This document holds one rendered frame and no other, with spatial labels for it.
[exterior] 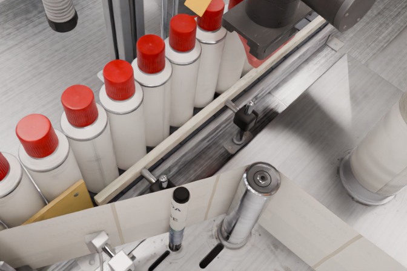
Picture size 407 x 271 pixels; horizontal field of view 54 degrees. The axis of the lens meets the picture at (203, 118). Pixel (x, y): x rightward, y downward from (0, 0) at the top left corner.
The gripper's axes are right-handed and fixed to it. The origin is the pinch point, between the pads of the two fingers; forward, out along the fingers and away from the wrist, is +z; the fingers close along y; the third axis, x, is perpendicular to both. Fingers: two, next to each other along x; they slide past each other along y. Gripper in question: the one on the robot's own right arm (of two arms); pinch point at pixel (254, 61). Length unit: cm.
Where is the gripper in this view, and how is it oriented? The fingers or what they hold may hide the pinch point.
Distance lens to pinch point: 56.1
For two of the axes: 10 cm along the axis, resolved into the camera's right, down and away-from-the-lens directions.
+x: -7.1, -6.3, 3.2
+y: 7.0, -5.7, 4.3
